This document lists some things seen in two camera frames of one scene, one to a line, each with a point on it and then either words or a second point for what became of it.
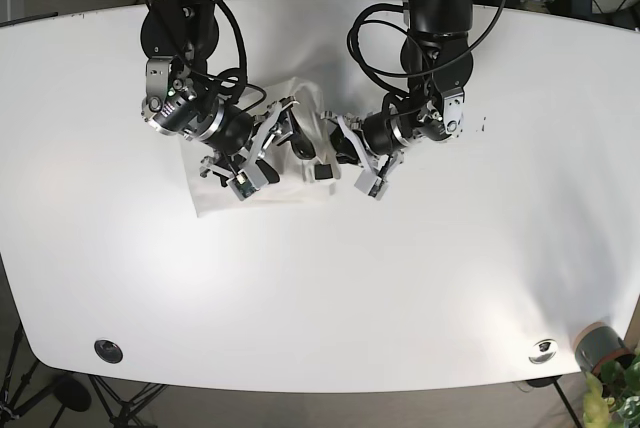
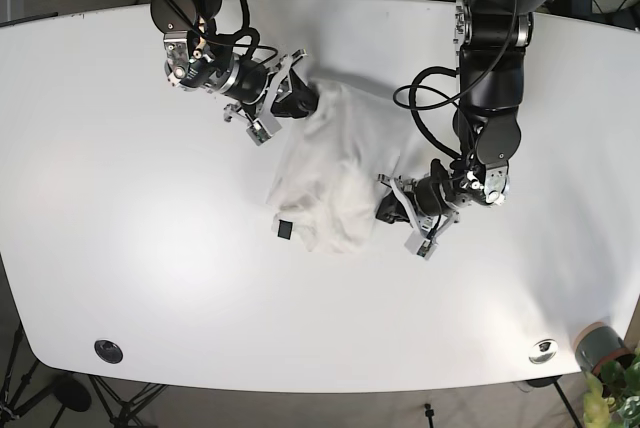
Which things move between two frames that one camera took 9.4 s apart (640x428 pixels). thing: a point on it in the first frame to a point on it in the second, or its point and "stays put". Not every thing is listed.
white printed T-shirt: [210, 196] to [332, 164]
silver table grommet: [543, 351] stays put
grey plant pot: [599, 342] stays put
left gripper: [187, 111] to [246, 80]
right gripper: [391, 129] to [460, 183]
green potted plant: [612, 395] stays put
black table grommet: [109, 351] stays put
